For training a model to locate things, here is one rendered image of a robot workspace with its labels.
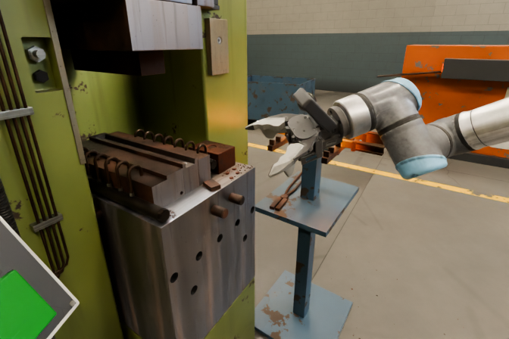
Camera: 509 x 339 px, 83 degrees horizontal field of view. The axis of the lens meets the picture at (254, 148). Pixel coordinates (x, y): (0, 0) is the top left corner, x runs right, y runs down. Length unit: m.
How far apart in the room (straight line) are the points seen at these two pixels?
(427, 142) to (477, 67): 3.11
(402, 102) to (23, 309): 0.68
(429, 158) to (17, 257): 0.68
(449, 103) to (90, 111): 3.60
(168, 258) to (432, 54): 3.60
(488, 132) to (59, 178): 0.89
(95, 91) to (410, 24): 7.44
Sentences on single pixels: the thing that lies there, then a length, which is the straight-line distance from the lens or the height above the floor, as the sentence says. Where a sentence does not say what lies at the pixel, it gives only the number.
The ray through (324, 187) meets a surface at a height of 0.68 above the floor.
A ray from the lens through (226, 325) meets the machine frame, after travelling 1.11.
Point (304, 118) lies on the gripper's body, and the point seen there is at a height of 1.13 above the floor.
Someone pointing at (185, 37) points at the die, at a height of 1.30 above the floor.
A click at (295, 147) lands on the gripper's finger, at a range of 0.58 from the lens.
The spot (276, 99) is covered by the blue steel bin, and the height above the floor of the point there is 0.48.
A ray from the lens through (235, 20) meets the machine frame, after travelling 1.10.
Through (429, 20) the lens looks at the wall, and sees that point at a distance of 7.98.
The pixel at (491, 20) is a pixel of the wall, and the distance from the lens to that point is 7.99.
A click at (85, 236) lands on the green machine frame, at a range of 0.82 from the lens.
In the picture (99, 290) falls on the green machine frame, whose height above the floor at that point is 0.68.
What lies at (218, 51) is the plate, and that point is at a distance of 0.99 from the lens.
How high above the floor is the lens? 1.29
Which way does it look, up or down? 20 degrees down
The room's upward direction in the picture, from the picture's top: straight up
